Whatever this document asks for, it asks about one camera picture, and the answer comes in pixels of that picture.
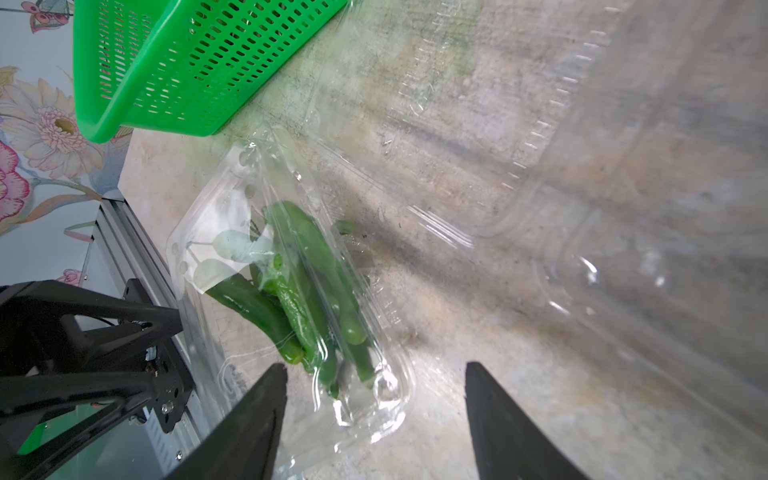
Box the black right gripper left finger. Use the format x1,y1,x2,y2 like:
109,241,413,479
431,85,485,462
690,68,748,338
168,363,288,480

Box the clear pepper clamshell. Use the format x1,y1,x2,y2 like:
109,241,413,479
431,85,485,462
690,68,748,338
305,1,767,445
167,127,415,479

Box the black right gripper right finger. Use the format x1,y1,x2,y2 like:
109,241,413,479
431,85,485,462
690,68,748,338
465,361,588,480

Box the green plastic basket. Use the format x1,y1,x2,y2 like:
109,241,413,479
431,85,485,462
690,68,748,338
73,0,346,143

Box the aluminium rail frame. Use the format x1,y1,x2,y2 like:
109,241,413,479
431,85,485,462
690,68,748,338
76,200,232,479

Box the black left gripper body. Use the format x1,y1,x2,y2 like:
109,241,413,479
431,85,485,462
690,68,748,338
122,278,194,434

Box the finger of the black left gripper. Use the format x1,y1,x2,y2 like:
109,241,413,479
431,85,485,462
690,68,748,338
1,372,156,479
1,280,150,379

